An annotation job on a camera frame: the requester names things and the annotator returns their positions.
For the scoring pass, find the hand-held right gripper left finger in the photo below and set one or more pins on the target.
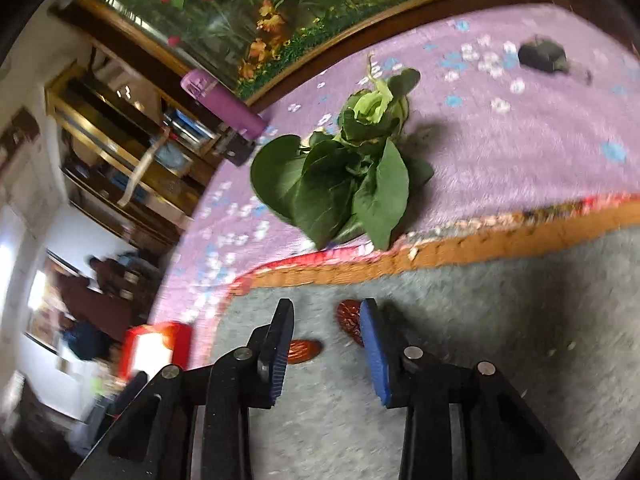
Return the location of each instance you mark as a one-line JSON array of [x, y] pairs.
[[280, 355]]

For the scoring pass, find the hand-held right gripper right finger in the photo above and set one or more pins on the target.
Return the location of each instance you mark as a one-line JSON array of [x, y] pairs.
[[375, 355]]

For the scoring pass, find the red date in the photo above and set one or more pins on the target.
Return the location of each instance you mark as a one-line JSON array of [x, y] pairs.
[[304, 350], [350, 322]]

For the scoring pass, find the red and white tray box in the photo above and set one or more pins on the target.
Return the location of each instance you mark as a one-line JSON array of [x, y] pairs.
[[155, 347]]

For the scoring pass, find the grey mat with red border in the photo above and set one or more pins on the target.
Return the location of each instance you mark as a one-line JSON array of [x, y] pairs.
[[500, 310]]

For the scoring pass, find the green leafy vegetable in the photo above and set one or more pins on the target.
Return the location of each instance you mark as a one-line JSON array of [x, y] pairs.
[[345, 185]]

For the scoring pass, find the black square holder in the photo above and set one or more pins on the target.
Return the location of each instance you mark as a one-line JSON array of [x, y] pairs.
[[237, 147]]

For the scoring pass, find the purple floral tablecloth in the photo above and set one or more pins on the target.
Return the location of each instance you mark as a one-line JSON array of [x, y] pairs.
[[500, 135]]

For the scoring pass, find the purple thermos bottle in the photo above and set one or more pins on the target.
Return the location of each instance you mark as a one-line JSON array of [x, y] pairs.
[[225, 105]]

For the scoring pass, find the dark wooden cabinet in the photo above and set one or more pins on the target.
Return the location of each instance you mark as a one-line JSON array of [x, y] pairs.
[[100, 160]]

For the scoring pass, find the black car key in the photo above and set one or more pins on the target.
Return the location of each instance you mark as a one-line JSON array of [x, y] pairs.
[[542, 55]]

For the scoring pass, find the glass case with artificial flowers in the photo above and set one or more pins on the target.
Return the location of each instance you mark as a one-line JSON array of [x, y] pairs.
[[225, 10]]

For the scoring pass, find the wooden chair back rail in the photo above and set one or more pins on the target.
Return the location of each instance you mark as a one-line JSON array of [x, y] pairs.
[[140, 170]]

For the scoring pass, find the framed wall picture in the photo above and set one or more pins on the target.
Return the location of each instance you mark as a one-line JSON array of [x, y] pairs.
[[42, 300]]

